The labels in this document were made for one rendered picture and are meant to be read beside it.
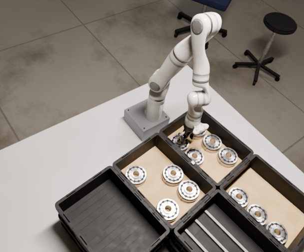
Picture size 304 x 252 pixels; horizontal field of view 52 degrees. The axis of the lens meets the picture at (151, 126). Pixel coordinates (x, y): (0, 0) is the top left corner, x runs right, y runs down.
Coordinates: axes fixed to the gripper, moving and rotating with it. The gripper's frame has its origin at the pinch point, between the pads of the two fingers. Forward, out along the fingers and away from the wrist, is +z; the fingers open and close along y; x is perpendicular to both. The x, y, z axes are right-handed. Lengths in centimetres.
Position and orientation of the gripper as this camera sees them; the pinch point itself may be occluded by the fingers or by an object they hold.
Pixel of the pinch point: (187, 139)
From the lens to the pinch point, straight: 162.2
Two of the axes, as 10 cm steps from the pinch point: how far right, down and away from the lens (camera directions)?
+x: 5.9, 6.7, -4.6
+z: -0.7, 6.1, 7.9
